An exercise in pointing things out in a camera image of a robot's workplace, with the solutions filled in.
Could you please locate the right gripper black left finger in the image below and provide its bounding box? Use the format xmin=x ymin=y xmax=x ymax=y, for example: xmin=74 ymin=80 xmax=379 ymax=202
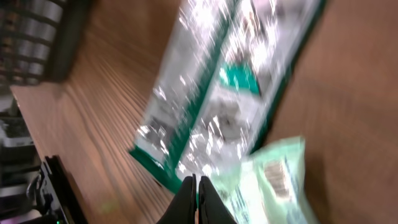
xmin=157 ymin=174 xmax=197 ymax=224

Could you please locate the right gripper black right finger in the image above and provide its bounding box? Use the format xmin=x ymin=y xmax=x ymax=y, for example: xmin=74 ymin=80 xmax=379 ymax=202
xmin=198 ymin=176 xmax=236 ymax=224

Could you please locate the teal snack wrapper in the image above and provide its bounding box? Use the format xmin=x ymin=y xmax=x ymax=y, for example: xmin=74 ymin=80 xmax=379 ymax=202
xmin=210 ymin=137 xmax=319 ymax=224

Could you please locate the green gloves package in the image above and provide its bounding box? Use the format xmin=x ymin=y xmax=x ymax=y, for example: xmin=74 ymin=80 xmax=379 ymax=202
xmin=131 ymin=0 xmax=325 ymax=192

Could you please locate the grey plastic basket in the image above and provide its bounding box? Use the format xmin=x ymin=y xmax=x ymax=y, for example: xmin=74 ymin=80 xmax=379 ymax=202
xmin=1 ymin=0 xmax=93 ymax=86

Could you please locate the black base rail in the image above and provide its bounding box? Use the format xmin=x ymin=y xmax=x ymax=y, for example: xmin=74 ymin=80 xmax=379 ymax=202
xmin=26 ymin=156 xmax=88 ymax=224

